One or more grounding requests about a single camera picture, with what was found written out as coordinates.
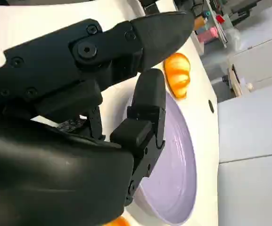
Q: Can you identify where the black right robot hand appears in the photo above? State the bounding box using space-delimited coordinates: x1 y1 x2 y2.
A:
0 11 196 226

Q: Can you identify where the orange and white bread roll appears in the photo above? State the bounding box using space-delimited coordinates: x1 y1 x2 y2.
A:
163 53 191 99
107 215 132 226

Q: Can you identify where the lilac plate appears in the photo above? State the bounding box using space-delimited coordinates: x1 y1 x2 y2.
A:
123 94 198 224

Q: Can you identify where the wooden board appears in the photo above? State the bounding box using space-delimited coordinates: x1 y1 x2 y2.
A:
227 63 245 97

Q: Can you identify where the grey desk partition panel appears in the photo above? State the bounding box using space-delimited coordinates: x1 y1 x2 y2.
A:
217 150 272 226
217 90 272 163

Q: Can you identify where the pink box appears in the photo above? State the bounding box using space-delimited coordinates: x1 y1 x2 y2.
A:
198 26 219 43

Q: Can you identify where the white shelf frame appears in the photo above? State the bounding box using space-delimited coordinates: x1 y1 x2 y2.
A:
203 0 229 49

